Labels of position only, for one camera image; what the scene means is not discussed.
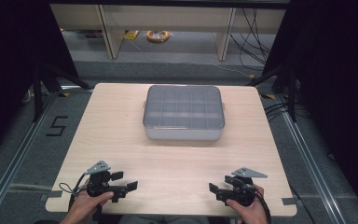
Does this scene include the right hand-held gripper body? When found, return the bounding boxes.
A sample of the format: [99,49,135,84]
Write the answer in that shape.
[215,166,269,207]

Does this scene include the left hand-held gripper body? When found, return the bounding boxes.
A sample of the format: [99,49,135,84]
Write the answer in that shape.
[85,160,129,203]

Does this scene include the person's left hand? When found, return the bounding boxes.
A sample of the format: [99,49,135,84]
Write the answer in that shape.
[69,189,115,220]

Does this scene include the person's right hand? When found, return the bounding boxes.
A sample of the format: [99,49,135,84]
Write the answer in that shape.
[226,184,266,224]

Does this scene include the grey compartment box clear lid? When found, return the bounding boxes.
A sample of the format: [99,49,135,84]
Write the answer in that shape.
[142,84,226,141]

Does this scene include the black tripod stand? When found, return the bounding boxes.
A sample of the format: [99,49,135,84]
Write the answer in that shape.
[245,63,299,123]
[31,61,93,123]

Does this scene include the yellow packet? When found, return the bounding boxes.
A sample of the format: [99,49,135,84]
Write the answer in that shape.
[123,30,140,41]

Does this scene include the black curtain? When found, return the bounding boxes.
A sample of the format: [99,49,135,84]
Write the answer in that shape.
[262,0,358,216]
[0,0,80,162]

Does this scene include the white shelf unit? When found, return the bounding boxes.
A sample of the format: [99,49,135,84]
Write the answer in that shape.
[49,3,287,63]

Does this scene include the left hand-held gripper cable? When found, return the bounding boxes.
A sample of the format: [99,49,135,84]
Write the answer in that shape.
[58,173,90,211]

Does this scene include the hand-held gripper cable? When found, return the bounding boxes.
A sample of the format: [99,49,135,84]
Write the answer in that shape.
[245,183,273,224]
[58,173,90,211]

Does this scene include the right hand-held gripper cable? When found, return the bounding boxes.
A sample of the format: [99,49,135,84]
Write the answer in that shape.
[245,183,273,224]

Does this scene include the aluminium floor rail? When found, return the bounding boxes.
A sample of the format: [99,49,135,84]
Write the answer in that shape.
[274,92,348,224]
[0,84,85,224]

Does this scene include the thin white floor cable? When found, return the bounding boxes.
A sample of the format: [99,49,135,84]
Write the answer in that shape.
[127,38,255,78]

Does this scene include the black cables bundle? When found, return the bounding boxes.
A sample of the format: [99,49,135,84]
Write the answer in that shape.
[228,7,278,72]

